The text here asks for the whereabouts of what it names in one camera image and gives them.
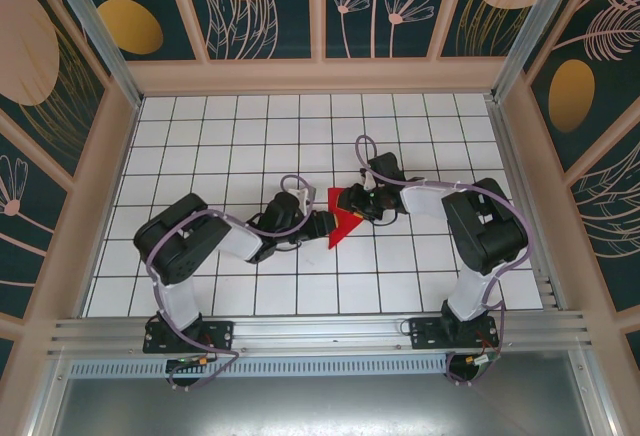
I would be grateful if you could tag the aluminium frame post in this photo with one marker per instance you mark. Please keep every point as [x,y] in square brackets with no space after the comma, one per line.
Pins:
[100,41]
[530,31]

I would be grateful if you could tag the aluminium mounting rail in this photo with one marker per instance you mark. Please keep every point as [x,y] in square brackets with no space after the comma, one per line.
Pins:
[320,331]

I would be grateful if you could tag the red cloth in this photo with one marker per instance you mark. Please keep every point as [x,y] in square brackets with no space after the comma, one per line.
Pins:
[345,233]

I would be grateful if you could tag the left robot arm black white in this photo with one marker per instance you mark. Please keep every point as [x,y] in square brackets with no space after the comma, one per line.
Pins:
[180,241]

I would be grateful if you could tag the aluminium side rail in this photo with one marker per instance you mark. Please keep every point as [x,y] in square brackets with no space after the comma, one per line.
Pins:
[520,156]

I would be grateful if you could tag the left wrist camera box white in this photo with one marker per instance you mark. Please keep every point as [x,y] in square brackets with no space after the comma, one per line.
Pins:
[301,194]

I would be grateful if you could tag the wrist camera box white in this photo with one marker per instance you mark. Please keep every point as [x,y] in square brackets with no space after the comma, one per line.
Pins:
[301,194]
[368,181]

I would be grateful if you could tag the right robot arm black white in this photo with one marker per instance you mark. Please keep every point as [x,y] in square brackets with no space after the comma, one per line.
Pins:
[490,231]

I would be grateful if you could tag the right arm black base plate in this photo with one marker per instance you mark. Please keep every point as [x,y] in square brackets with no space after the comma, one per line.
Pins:
[425,333]

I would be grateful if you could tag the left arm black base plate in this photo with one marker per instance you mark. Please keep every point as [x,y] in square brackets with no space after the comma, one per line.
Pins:
[220,333]

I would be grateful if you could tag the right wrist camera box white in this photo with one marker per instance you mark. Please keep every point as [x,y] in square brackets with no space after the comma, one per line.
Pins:
[368,181]

